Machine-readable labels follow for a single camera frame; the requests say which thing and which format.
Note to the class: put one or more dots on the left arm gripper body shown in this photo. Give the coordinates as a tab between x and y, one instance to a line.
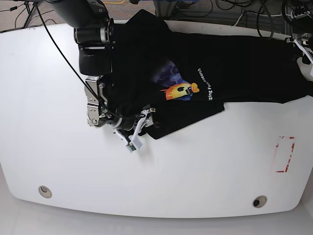
305	43

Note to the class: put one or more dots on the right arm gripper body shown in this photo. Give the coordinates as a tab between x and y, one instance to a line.
129	129

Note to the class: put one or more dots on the black t-shirt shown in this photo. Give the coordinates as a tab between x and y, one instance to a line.
189	77

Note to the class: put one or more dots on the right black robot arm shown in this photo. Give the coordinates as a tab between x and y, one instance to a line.
93	33

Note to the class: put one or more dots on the white power strip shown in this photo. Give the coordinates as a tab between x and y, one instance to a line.
302	12

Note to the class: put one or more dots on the red tape rectangle marking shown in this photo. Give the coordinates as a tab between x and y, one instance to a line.
283	153

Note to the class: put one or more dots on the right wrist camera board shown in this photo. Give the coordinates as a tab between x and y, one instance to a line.
131	147

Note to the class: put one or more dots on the left table cable grommet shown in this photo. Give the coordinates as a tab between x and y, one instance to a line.
45	192

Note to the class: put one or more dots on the table cable grommet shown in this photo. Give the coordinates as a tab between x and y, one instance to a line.
45	192
259	201

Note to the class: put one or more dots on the right table cable grommet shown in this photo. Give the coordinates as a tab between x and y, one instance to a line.
259	201

